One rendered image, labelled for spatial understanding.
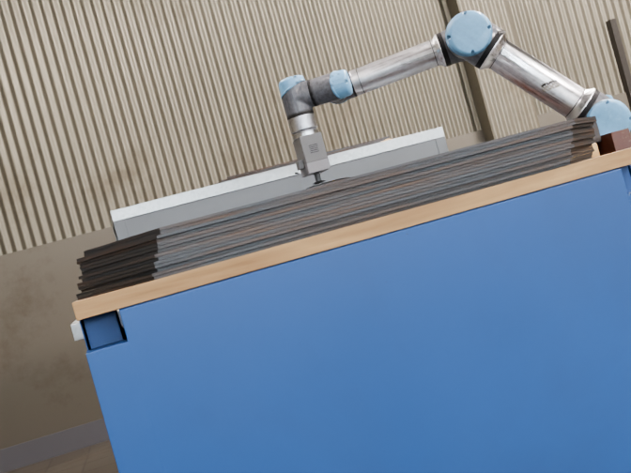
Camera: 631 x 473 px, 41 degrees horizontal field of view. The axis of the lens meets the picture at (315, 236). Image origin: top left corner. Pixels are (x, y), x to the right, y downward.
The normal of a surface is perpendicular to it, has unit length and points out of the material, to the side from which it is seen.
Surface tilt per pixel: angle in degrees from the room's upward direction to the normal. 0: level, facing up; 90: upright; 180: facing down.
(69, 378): 90
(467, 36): 88
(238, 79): 90
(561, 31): 90
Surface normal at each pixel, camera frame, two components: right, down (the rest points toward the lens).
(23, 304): 0.20, -0.04
